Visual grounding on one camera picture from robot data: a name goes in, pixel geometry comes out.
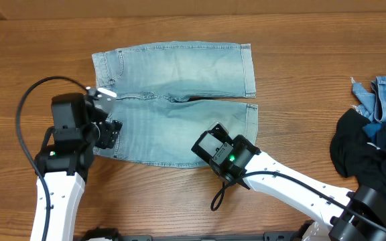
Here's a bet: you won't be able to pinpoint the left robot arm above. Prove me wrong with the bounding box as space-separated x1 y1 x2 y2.
30 88 122 240

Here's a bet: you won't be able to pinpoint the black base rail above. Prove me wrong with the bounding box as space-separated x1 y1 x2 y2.
74 228 306 241

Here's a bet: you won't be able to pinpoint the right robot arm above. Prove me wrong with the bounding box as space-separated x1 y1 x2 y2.
192 123 386 240

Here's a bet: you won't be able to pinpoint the light blue denim shorts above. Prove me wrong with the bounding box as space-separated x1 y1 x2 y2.
92 42 259 168

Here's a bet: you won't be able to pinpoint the black garment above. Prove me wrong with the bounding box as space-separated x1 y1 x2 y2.
330 108 386 199

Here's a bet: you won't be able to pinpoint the blue denim garment pile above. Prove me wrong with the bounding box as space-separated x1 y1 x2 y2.
351 76 386 123

